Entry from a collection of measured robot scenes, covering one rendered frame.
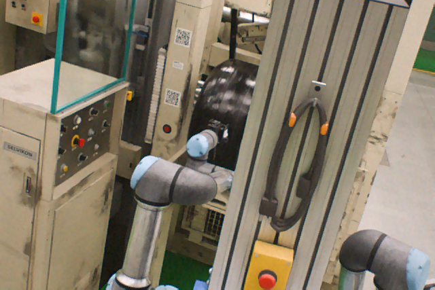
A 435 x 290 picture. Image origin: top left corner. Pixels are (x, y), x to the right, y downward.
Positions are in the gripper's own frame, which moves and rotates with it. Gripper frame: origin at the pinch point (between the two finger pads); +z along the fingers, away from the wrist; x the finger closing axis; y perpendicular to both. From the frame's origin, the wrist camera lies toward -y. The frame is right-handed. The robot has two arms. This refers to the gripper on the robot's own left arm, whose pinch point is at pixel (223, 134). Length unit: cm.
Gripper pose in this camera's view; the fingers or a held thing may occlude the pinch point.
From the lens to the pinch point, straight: 249.1
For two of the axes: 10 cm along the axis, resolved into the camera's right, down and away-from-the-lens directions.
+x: -9.2, -3.0, 2.4
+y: 2.3, -9.4, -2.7
